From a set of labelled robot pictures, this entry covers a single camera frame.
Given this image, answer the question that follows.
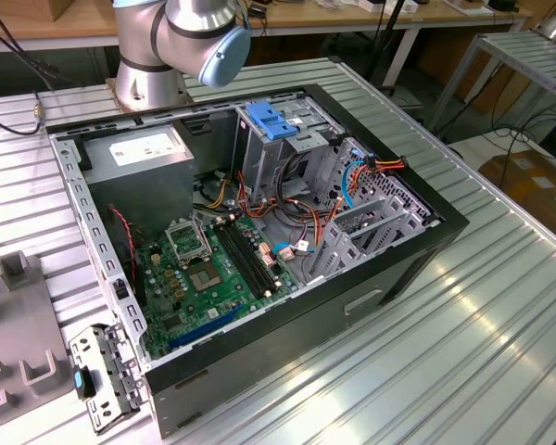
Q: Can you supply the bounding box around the metal socket cover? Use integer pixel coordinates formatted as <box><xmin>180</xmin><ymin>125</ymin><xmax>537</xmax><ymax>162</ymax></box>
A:
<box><xmin>164</xmin><ymin>217</ymin><xmax>213</xmax><ymax>269</ymax></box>

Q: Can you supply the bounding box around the metal disk bay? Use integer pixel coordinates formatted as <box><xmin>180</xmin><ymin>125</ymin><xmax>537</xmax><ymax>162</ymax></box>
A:
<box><xmin>300</xmin><ymin>194</ymin><xmax>441</xmax><ymax>286</ymax></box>

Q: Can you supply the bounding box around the grey parts rack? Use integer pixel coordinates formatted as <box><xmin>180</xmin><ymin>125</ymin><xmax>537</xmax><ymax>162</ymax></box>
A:
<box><xmin>0</xmin><ymin>249</ymin><xmax>82</xmax><ymax>421</ymax></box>

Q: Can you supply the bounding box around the green motherboard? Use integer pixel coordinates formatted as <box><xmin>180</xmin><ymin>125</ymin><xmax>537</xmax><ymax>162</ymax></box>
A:
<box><xmin>133</xmin><ymin>215</ymin><xmax>302</xmax><ymax>361</ymax></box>

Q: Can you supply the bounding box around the wooden desk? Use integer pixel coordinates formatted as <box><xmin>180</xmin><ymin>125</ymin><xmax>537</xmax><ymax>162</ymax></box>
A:
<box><xmin>0</xmin><ymin>0</ymin><xmax>537</xmax><ymax>89</ymax></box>

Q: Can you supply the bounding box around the large labelled cardboard box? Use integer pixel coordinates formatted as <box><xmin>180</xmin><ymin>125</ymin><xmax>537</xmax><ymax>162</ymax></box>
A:
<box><xmin>479</xmin><ymin>150</ymin><xmax>556</xmax><ymax>233</ymax></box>

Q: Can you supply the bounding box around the blue expansion slot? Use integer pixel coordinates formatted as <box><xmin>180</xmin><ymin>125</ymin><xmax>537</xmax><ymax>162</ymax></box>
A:
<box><xmin>169</xmin><ymin>303</ymin><xmax>245</xmax><ymax>350</ymax></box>

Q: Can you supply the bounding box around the yellow orange wire bundle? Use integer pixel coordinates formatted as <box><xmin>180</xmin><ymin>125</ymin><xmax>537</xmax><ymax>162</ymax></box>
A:
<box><xmin>206</xmin><ymin>171</ymin><xmax>231</xmax><ymax>210</ymax></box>

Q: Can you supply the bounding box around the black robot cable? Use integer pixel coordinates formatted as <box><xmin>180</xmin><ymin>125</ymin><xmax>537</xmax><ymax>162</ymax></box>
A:
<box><xmin>0</xmin><ymin>0</ymin><xmax>57</xmax><ymax>136</ymax></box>

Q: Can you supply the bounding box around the blue data wire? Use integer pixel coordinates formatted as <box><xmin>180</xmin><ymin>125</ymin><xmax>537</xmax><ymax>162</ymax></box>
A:
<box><xmin>340</xmin><ymin>150</ymin><xmax>376</xmax><ymax>210</ymax></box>

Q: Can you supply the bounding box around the black clip with blue button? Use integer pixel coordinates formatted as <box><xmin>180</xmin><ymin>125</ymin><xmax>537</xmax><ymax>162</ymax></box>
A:
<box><xmin>71</xmin><ymin>364</ymin><xmax>97</xmax><ymax>400</ymax></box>

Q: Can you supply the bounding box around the metal slat side table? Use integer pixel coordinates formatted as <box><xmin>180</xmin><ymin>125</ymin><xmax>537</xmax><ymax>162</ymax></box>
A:
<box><xmin>428</xmin><ymin>30</ymin><xmax>556</xmax><ymax>135</ymax></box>

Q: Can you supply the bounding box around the black open PC case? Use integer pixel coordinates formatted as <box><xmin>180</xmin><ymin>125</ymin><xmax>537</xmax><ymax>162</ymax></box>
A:
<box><xmin>44</xmin><ymin>83</ymin><xmax>472</xmax><ymax>439</ymax></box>

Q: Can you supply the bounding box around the small brown box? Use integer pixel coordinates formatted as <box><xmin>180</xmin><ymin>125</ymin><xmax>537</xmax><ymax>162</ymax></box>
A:
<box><xmin>50</xmin><ymin>0</ymin><xmax>117</xmax><ymax>22</ymax></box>

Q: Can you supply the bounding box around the orange red wire bundle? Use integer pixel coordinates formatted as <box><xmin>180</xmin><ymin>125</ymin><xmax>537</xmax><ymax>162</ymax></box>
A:
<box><xmin>234</xmin><ymin>178</ymin><xmax>348</xmax><ymax>249</ymax></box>

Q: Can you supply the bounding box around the white plug with blue wire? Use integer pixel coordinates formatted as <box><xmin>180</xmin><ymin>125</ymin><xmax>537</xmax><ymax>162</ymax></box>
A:
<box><xmin>271</xmin><ymin>239</ymin><xmax>317</xmax><ymax>264</ymax></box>

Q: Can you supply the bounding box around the orange power wire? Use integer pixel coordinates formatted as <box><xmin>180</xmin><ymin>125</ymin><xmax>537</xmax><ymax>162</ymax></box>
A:
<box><xmin>349</xmin><ymin>155</ymin><xmax>409</xmax><ymax>191</ymax></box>

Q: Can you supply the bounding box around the blue plastic drive bracket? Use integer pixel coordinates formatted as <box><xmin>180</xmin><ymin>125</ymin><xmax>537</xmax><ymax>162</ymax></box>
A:
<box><xmin>246</xmin><ymin>102</ymin><xmax>299</xmax><ymax>143</ymax></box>

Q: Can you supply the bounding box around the black stand pole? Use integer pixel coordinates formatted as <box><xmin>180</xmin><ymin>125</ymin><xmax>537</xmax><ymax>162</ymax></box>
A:
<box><xmin>370</xmin><ymin>0</ymin><xmax>409</xmax><ymax>89</ymax></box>

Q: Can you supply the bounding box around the grey power supply unit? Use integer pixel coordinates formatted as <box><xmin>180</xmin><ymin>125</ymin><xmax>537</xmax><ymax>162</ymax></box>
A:
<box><xmin>81</xmin><ymin>123</ymin><xmax>196</xmax><ymax>233</ymax></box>

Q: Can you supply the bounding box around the red black twisted wire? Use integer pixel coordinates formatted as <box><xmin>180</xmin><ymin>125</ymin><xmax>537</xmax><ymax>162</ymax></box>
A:
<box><xmin>108</xmin><ymin>206</ymin><xmax>138</xmax><ymax>282</ymax></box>

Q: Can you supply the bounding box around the CPU socket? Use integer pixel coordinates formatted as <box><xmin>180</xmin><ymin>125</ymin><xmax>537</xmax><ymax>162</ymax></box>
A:
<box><xmin>187</xmin><ymin>261</ymin><xmax>223</xmax><ymax>293</ymax></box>

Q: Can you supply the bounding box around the metal drive cage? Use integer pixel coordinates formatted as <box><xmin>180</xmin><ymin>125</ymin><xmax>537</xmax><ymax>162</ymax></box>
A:
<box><xmin>234</xmin><ymin>95</ymin><xmax>344</xmax><ymax>200</ymax></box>

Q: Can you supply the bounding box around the black RAM slot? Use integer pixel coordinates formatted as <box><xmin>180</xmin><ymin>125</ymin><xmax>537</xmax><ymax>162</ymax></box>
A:
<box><xmin>224</xmin><ymin>217</ymin><xmax>282</xmax><ymax>292</ymax></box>
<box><xmin>214</xmin><ymin>221</ymin><xmax>271</xmax><ymax>300</ymax></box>

